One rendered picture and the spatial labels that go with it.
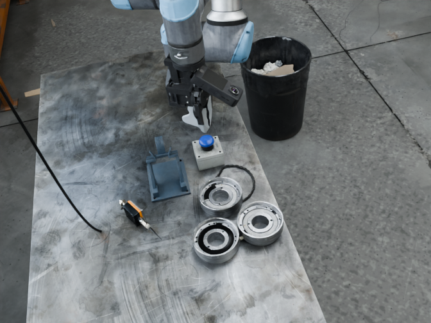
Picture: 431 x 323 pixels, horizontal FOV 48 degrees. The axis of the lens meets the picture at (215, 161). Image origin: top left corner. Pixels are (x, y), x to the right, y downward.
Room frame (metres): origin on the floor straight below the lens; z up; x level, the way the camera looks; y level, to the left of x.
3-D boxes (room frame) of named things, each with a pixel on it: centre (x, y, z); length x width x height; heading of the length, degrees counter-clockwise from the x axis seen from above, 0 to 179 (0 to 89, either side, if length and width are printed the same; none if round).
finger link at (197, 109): (0.87, 0.02, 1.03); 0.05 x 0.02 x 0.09; 156
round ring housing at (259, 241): (0.67, -0.08, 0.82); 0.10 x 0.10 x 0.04
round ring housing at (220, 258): (0.64, 0.02, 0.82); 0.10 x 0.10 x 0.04
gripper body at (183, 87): (0.90, 0.03, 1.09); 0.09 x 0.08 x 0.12; 66
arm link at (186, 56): (0.89, 0.03, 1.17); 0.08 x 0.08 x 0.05
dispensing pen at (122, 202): (0.74, 0.20, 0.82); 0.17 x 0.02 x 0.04; 36
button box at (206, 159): (0.93, 0.02, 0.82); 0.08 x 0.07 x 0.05; 7
